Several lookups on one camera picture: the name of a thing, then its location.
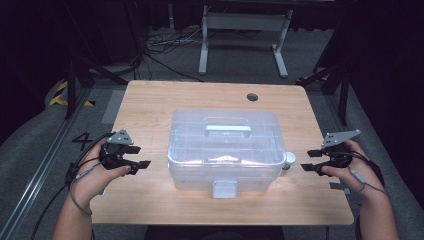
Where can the large grey floor tape patch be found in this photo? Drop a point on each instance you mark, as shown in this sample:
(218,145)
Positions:
(113,106)

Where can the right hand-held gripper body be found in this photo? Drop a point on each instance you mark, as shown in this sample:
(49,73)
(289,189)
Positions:
(338,156)

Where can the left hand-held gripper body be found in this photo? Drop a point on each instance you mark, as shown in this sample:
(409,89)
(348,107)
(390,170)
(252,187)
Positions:
(115,156)

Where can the person's left hand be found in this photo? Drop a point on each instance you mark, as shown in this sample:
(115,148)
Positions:
(90,180)

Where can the aluminium floor rail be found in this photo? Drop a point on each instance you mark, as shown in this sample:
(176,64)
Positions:
(40,170)
(336,110)

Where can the person's right hand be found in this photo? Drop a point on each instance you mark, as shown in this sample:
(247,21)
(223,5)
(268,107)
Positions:
(361,176)

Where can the black metal stand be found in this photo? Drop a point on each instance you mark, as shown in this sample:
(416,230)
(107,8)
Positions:
(343,90)
(71,86)

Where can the person's dark clothing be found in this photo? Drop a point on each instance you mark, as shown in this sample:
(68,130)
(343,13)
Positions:
(213,233)

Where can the white metal desk frame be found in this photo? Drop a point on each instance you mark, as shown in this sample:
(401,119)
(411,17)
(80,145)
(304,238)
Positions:
(245,21)

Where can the small white bottle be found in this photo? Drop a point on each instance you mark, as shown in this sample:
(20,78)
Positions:
(289,160)

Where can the clear plastic storage box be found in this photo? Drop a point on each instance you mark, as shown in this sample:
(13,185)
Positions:
(226,150)

